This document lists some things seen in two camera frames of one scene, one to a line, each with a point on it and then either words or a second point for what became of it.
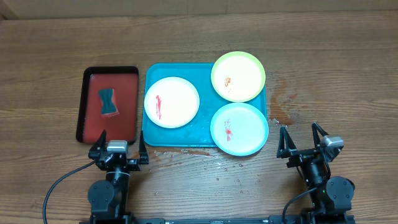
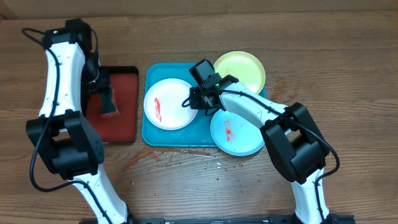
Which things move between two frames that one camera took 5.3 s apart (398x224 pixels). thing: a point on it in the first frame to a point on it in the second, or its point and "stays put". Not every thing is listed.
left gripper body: x=133 y=165 to x=99 y=78
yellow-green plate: x=238 y=76 stays put
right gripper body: x=311 y=170 to x=199 y=103
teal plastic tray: x=196 y=134 stays put
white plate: x=171 y=102 stays put
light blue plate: x=239 y=129 stays put
